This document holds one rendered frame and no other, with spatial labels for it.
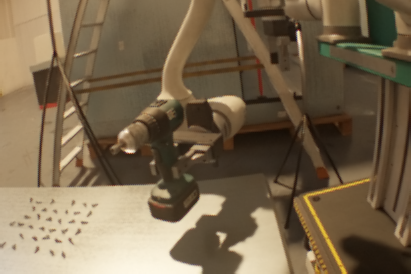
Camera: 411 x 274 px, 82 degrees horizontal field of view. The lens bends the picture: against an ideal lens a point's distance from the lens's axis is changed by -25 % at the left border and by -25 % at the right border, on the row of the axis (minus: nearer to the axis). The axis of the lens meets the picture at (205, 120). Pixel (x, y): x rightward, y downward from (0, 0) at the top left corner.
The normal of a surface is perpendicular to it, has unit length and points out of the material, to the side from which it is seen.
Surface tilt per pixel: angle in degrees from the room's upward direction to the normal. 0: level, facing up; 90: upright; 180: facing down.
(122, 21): 90
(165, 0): 90
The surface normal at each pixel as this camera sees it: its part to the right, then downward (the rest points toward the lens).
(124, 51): -0.07, 0.32
